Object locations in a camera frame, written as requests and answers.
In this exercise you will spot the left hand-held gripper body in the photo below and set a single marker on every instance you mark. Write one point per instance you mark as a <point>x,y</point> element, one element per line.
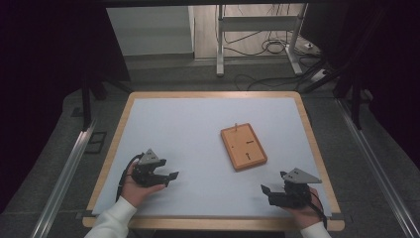
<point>146,168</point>

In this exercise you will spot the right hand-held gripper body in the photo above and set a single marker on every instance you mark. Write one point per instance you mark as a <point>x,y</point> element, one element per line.
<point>297,190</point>

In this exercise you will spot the person's right hand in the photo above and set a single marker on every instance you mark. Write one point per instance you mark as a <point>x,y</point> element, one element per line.
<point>307,213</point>

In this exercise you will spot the person's left hand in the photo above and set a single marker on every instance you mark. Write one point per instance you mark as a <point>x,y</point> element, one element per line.
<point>138,193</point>

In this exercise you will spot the orange wooden board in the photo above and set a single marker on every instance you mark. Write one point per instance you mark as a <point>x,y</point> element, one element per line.
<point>243,147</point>

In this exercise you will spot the white table mat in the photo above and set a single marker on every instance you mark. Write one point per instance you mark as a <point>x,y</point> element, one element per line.
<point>198,132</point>

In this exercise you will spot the small wooden peg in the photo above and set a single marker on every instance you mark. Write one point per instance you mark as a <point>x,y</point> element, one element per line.
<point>236,126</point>

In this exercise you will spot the black metal stand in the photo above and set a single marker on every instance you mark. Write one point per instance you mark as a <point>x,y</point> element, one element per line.
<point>86,102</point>
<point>356,99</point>

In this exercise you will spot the white power strip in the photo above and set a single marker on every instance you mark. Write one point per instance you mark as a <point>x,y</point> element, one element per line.
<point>319,75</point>

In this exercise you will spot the dark curtain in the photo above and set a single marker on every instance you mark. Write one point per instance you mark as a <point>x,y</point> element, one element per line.
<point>389,66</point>
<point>43,82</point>

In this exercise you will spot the grey cabinet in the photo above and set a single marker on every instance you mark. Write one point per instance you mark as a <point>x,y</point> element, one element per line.
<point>150,31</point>

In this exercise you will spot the aluminium rail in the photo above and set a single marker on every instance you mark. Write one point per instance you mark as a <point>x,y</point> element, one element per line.
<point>376,168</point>
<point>62,185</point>

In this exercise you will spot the white metal desk frame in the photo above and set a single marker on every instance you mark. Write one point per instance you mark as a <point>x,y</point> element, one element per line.
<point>257,23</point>

